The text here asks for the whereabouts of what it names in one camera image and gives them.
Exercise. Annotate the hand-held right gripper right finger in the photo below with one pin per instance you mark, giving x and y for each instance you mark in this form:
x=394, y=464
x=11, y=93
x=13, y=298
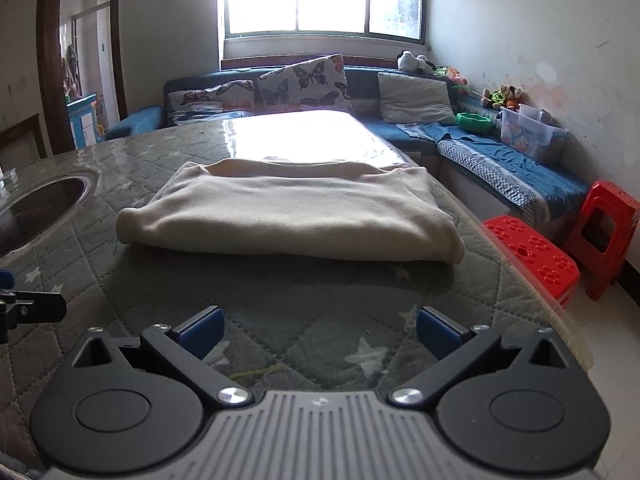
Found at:
x=435, y=331

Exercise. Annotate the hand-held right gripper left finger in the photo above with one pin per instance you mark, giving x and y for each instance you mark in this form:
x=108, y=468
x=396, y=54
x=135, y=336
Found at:
x=200, y=332

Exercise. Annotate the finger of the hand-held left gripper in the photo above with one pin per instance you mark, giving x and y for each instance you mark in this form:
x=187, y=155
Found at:
x=35, y=307
x=5, y=278

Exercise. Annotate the cream sweater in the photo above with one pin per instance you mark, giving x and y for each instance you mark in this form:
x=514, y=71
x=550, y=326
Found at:
x=290, y=210

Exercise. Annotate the grey quilted table cover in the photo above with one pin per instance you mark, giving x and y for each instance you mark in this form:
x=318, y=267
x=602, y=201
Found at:
x=150, y=280

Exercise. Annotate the round black induction cooktop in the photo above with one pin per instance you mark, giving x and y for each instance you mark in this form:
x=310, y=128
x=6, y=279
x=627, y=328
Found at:
x=35, y=210

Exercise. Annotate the red plastic stool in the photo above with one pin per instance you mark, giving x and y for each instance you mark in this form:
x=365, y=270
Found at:
x=530, y=252
x=615, y=210

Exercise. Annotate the dark wooden chair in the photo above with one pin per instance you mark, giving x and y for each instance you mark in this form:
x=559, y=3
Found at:
x=25, y=142

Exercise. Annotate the blue white small cabinet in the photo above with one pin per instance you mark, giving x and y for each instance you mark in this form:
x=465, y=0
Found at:
x=82, y=122

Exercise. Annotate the blue patterned sofa cover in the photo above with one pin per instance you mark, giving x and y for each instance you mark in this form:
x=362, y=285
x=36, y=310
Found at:
x=500, y=165

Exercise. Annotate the green plastic bowl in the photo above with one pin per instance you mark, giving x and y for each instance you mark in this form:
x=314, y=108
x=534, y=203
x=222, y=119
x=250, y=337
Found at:
x=474, y=122

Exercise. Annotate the clear plastic storage box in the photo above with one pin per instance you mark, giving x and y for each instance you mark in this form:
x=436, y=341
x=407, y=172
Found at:
x=530, y=135

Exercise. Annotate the butterfly print pillow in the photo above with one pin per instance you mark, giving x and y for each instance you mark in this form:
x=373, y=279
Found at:
x=210, y=100
x=305, y=82

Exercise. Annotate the grey pillow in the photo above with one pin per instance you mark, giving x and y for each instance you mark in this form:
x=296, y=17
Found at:
x=415, y=97

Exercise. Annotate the brown plush toys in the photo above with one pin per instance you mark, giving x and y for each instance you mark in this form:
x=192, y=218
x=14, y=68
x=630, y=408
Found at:
x=502, y=96

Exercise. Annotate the blue sofa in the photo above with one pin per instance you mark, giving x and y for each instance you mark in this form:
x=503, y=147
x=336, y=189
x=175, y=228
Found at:
x=365, y=87

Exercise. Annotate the colourful plastic toy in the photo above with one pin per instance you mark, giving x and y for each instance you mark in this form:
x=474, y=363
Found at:
x=452, y=76

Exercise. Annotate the panda plush toy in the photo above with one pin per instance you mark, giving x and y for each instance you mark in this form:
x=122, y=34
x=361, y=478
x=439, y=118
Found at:
x=412, y=61

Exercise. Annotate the dark wooden door frame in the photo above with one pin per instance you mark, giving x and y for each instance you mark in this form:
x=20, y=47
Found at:
x=47, y=60

